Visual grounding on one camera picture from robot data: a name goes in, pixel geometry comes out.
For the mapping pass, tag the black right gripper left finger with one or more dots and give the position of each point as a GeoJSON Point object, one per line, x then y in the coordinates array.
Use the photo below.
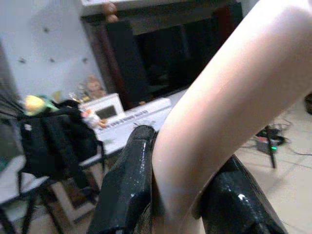
{"type": "Point", "coordinates": [126, 180]}

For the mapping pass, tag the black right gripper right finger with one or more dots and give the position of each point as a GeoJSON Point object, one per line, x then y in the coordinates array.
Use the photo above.
{"type": "Point", "coordinates": [234, 202]}

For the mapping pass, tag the white electronic keyboard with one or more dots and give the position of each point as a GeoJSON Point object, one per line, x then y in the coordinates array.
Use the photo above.
{"type": "Point", "coordinates": [131, 119]}

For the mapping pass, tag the grey power strip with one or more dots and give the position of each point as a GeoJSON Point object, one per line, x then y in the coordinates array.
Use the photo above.
{"type": "Point", "coordinates": [264, 143]}

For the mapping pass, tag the small doll figure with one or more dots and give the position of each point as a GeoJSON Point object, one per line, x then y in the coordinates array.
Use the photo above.
{"type": "Point", "coordinates": [93, 118]}

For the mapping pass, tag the white box with dark window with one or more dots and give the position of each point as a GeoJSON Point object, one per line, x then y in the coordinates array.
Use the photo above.
{"type": "Point", "coordinates": [103, 108]}

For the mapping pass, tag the black backpack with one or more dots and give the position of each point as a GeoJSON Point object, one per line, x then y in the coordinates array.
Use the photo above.
{"type": "Point", "coordinates": [58, 141]}

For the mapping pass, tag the black folding chair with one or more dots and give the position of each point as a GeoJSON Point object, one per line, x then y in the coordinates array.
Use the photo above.
{"type": "Point", "coordinates": [29, 195]}

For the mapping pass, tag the brown teddy bear figurine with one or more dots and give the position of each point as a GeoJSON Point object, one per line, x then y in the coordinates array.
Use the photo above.
{"type": "Point", "coordinates": [93, 85]}

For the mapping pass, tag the yellow green plush toy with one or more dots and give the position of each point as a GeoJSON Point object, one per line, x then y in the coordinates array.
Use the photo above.
{"type": "Point", "coordinates": [36, 104]}

